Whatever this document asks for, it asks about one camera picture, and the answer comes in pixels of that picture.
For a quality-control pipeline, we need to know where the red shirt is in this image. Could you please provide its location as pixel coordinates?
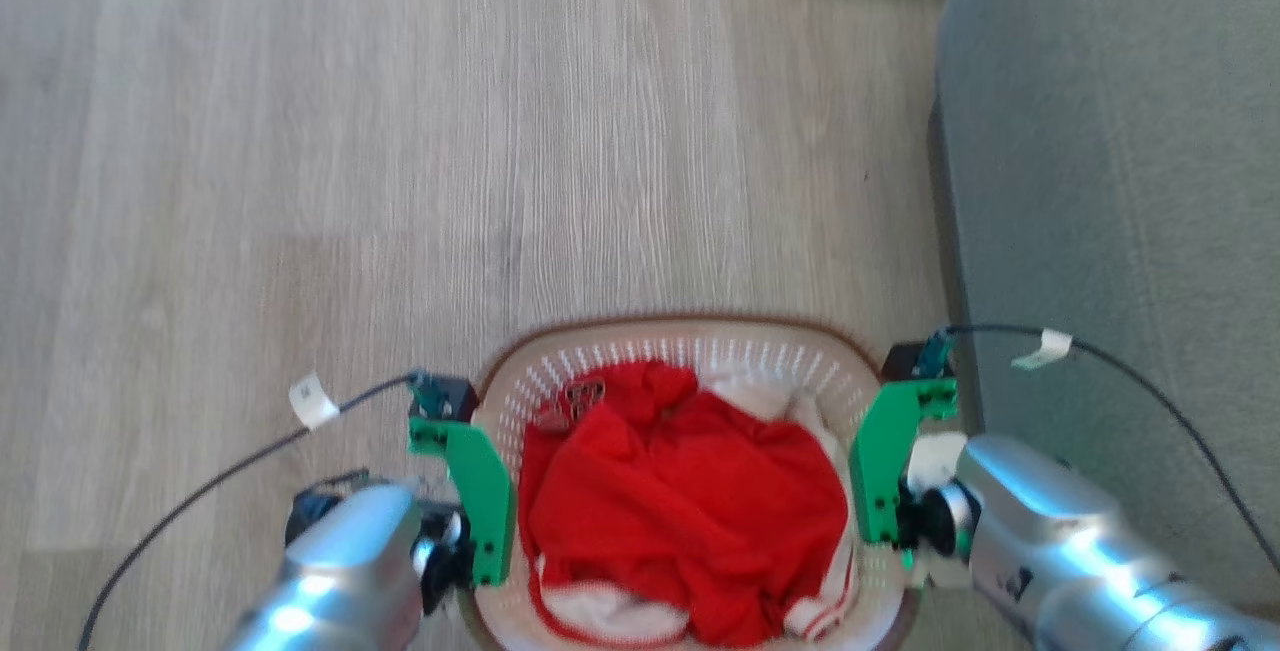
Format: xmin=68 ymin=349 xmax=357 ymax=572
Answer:
xmin=517 ymin=360 xmax=852 ymax=649

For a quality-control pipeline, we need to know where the white paper cable tag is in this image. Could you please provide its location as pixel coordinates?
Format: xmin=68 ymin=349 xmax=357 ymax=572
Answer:
xmin=1011 ymin=328 xmax=1074 ymax=371
xmin=289 ymin=372 xmax=340 ymax=430

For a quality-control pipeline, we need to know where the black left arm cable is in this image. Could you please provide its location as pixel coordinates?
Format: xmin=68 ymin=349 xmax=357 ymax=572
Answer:
xmin=78 ymin=371 xmax=425 ymax=651

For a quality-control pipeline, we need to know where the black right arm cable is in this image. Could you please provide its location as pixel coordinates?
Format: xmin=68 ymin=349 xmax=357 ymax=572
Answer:
xmin=942 ymin=324 xmax=1280 ymax=574

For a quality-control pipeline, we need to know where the grey green fabric sofa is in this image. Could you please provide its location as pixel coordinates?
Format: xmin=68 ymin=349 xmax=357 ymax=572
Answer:
xmin=928 ymin=0 xmax=1280 ymax=624

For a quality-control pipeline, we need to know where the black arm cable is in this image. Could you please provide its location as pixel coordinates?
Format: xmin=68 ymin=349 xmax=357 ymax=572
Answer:
xmin=78 ymin=371 xmax=425 ymax=651
xmin=942 ymin=324 xmax=1280 ymax=574

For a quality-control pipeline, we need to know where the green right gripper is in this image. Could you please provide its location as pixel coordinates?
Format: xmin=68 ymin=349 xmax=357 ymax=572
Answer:
xmin=848 ymin=377 xmax=979 ymax=588

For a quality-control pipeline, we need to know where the beige plastic laundry basket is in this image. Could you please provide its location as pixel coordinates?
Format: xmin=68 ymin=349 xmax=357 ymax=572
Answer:
xmin=455 ymin=313 xmax=923 ymax=651

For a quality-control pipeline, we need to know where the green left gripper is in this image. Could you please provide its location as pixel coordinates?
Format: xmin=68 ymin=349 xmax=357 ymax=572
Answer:
xmin=407 ymin=417 xmax=519 ymax=618

